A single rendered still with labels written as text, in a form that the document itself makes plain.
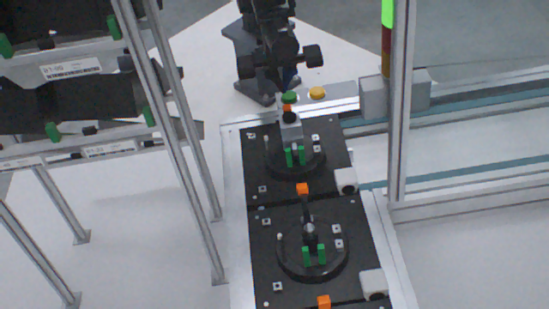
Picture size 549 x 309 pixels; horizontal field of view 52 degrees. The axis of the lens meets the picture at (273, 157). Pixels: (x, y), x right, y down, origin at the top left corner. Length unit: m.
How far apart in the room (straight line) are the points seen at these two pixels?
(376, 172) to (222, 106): 0.53
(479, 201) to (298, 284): 0.44
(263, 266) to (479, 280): 0.43
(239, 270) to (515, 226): 0.59
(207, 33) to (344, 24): 1.63
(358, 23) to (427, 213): 2.31
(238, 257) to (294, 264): 0.13
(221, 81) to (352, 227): 0.74
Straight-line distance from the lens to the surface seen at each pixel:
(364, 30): 3.37
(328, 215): 1.14
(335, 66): 1.68
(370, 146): 1.34
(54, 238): 1.43
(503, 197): 1.27
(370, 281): 1.03
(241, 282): 1.09
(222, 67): 1.74
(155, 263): 1.28
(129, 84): 0.91
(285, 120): 1.16
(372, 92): 0.99
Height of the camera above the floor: 1.87
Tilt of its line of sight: 45 degrees down
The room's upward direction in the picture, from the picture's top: 10 degrees counter-clockwise
